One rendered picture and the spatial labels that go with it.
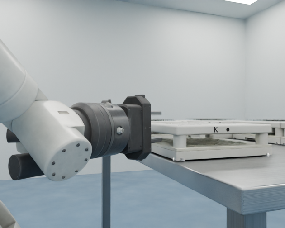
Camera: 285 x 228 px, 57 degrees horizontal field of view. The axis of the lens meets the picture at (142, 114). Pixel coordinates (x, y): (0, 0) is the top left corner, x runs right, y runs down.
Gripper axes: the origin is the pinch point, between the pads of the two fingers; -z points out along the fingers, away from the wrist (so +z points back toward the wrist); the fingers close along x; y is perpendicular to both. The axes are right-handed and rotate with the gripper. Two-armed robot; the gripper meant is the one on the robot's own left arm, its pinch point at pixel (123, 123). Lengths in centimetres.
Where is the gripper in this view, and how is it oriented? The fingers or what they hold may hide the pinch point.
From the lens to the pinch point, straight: 68.5
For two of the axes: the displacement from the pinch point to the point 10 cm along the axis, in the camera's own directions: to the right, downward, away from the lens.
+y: 1.9, -0.1, -9.8
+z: -9.8, 0.1, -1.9
